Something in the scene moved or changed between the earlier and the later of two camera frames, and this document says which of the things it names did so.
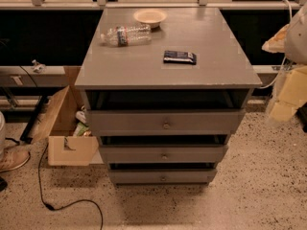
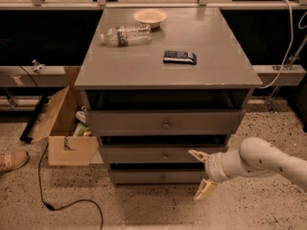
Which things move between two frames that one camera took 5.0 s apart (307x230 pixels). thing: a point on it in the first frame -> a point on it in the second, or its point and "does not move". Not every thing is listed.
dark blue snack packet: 179,57 does not move
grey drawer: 162,153 does not move
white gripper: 296,41 -> 213,168
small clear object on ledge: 38,67 does not move
